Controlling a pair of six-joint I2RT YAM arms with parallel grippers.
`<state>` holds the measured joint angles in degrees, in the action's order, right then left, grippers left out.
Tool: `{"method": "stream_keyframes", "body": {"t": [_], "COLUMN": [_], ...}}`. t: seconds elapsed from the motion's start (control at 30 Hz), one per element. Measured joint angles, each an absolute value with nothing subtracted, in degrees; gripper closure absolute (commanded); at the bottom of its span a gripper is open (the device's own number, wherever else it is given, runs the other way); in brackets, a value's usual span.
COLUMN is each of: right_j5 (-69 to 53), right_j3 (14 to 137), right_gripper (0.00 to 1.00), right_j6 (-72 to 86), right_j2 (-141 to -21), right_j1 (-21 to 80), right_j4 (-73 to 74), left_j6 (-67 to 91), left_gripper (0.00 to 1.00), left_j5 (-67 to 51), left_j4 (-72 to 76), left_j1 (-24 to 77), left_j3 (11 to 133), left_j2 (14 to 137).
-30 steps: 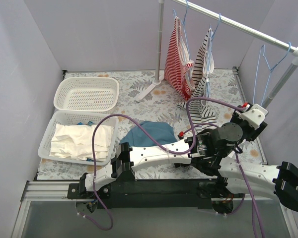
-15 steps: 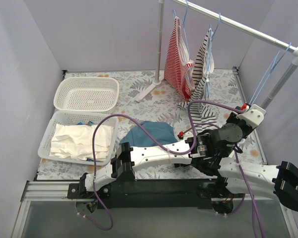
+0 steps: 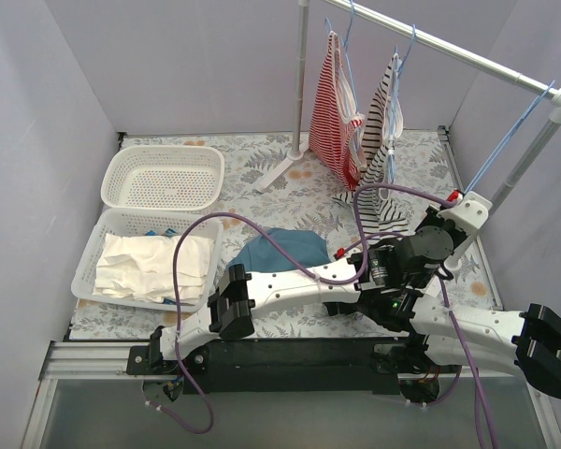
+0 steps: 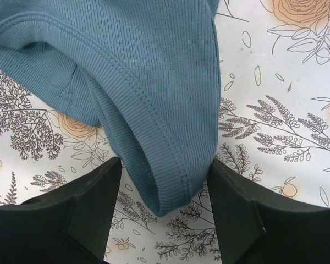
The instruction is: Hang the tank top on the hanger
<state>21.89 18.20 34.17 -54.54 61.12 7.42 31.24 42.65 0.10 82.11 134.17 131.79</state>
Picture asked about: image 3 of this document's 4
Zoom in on blue tank top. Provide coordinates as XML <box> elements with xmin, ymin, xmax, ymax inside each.
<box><xmin>227</xmin><ymin>228</ymin><xmax>330</xmax><ymax>273</ymax></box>

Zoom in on light blue wire hanger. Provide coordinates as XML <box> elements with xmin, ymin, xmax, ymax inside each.
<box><xmin>464</xmin><ymin>80</ymin><xmax>555</xmax><ymax>195</ymax></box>

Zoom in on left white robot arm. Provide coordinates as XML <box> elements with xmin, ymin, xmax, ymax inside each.
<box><xmin>148</xmin><ymin>239</ymin><xmax>404</xmax><ymax>374</ymax></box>

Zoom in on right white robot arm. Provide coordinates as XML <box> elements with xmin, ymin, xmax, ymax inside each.
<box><xmin>350</xmin><ymin>197</ymin><xmax>561</xmax><ymax>399</ymax></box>

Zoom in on black striped tank top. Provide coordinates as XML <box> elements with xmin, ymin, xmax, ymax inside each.
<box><xmin>356</xmin><ymin>52</ymin><xmax>409</xmax><ymax>234</ymax></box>

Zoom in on red striped tank top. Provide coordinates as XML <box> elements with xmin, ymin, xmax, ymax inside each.
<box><xmin>309</xmin><ymin>31</ymin><xmax>367</xmax><ymax>191</ymax></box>

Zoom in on blue hanger with red top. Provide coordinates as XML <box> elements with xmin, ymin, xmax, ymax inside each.
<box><xmin>339</xmin><ymin>0</ymin><xmax>358</xmax><ymax>110</ymax></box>

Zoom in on floral table cloth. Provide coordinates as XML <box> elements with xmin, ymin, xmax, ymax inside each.
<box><xmin>68</xmin><ymin>129</ymin><xmax>502</xmax><ymax>340</ymax></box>

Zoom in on silver clothes rack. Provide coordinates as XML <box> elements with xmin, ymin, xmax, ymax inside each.
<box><xmin>254</xmin><ymin>0</ymin><xmax>561</xmax><ymax>275</ymax></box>

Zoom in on upper white plastic basket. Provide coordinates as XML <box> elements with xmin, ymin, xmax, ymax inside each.
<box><xmin>101</xmin><ymin>145</ymin><xmax>224</xmax><ymax>213</ymax></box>

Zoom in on white plastic basket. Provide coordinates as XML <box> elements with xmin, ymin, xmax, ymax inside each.
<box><xmin>71</xmin><ymin>208</ymin><xmax>223</xmax><ymax>312</ymax></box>
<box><xmin>101</xmin><ymin>145</ymin><xmax>224</xmax><ymax>213</ymax></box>

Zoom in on white cloths in basket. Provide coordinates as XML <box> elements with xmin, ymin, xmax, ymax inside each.
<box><xmin>93</xmin><ymin>234</ymin><xmax>214</xmax><ymax>304</ymax></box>

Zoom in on lower white plastic basket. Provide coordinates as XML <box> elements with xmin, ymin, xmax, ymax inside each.
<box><xmin>71</xmin><ymin>208</ymin><xmax>223</xmax><ymax>312</ymax></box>

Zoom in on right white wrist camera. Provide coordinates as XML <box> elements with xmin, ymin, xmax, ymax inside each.
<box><xmin>438</xmin><ymin>191</ymin><xmax>493</xmax><ymax>236</ymax></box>

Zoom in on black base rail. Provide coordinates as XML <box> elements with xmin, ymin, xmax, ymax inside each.
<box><xmin>125</xmin><ymin>336</ymin><xmax>450</xmax><ymax>397</ymax></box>

